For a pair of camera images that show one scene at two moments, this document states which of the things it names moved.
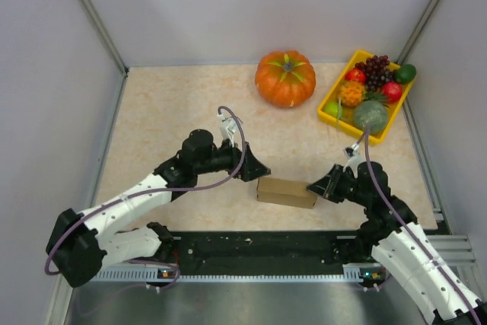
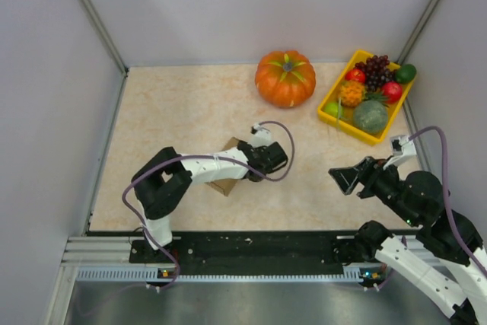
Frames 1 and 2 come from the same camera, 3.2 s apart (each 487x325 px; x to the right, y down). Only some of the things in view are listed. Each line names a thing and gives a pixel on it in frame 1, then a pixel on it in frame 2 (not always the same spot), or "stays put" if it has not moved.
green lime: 332,109 stays put
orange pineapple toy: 351,93 stays put
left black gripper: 253,169 → 242,142
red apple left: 356,74 stays put
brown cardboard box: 284,192 → 225,186
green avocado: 405,74 stays put
